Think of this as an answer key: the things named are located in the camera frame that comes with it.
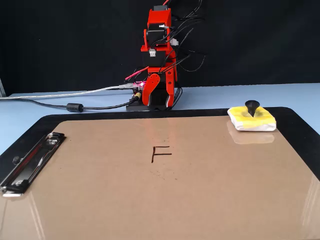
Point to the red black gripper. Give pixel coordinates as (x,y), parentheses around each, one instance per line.
(155,58)

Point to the yellow white sponge with knob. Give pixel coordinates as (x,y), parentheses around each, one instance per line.
(260,122)

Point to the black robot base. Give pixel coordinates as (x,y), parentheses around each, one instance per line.
(158,98)

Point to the controller board with pink LED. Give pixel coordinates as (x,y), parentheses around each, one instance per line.
(139,86)

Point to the black marker letter mark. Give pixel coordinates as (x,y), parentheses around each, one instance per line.
(153,155)

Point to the brown glossy clipboard board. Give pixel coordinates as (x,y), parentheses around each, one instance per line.
(160,200)

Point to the black backdrop cloth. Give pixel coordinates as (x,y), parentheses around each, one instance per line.
(50,37)

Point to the black rubber mat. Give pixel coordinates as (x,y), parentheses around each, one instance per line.
(295,120)

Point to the black metal clipboard clip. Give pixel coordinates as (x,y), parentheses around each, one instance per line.
(30,166)

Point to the grey metal frame post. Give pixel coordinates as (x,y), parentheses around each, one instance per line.
(2,87)

